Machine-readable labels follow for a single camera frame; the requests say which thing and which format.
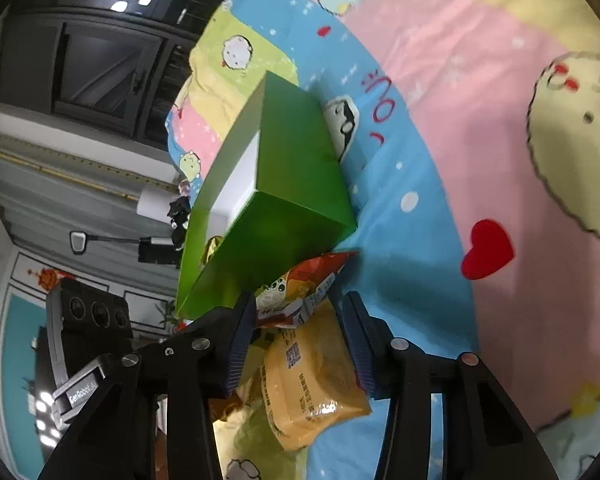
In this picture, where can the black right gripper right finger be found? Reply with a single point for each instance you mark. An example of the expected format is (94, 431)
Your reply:
(484, 436)

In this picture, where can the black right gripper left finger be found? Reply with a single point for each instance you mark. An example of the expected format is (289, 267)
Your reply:
(113, 435)

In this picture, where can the yellow pastry snack packet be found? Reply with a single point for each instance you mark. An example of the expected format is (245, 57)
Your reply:
(308, 381)

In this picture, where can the orange sunflower seed snack bag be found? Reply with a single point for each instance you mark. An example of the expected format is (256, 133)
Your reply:
(289, 301)

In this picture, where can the white cylinder lamp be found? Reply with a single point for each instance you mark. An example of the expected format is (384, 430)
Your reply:
(155, 203)

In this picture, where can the gold wrapped snack in box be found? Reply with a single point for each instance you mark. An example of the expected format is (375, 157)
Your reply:
(210, 248)

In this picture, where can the green cardboard box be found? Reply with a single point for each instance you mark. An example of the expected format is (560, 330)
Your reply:
(275, 192)

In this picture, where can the colourful cartoon bedsheet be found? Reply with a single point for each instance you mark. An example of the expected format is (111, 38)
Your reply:
(468, 132)

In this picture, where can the dark window frame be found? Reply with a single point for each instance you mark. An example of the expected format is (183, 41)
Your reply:
(116, 65)

